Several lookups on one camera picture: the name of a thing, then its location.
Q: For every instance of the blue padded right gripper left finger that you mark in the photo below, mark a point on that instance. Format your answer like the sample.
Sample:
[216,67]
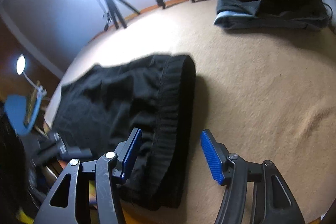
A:
[68,199]

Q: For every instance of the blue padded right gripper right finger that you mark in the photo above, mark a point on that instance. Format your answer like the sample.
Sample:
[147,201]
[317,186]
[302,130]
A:
[272,201]

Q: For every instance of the black pants with yellow stripes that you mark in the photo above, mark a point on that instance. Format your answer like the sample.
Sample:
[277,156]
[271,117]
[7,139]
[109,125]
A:
[156,95]

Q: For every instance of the blue plastic chair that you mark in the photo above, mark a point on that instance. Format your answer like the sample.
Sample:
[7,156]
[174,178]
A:
[15,108]

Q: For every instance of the small black tripod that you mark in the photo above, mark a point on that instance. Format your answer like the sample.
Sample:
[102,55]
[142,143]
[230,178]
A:
[114,15]

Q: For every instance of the stack of folded dark clothes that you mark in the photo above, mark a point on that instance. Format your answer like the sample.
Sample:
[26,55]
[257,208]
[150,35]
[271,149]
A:
[243,14]

